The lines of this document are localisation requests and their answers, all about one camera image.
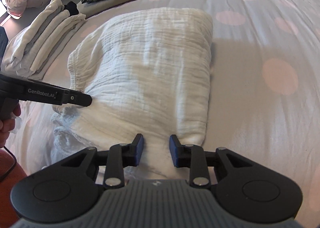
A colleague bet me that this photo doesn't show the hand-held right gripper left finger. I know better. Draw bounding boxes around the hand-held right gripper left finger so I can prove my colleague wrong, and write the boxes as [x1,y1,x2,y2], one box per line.
[60,134,144,189]

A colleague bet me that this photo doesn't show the white muslin pants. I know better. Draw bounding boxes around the white muslin pants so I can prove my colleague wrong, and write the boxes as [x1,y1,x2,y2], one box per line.
[51,7,214,181]

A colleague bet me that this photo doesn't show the black cable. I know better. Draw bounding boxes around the black cable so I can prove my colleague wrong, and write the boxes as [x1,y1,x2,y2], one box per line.
[0,146,17,182]

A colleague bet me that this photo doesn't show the stack of white folded clothes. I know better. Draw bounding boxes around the stack of white folded clothes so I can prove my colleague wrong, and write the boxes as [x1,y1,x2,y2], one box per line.
[2,0,87,81]

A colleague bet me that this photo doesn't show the person's left hand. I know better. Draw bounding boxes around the person's left hand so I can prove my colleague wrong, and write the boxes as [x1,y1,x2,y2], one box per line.
[0,104,22,148]

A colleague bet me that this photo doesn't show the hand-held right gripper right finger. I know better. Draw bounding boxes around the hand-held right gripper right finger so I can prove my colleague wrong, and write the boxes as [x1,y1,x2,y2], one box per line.
[169,134,253,189]

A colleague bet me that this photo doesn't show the dark blue object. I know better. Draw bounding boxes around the dark blue object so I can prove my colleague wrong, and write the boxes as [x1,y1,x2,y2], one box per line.
[0,26,8,57]

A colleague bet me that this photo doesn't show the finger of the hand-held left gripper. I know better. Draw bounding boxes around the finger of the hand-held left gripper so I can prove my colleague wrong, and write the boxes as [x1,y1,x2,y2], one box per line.
[57,88,92,107]

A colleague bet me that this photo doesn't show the black folded cloth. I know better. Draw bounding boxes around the black folded cloth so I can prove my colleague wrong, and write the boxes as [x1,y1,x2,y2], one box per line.
[64,2,80,16]

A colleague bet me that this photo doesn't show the person's red clothing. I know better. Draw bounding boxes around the person's red clothing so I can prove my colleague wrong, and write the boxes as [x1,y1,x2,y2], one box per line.
[0,149,27,218]

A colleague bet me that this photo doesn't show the pink dotted bed cover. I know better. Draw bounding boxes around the pink dotted bed cover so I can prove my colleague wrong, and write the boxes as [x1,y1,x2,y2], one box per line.
[5,0,320,228]

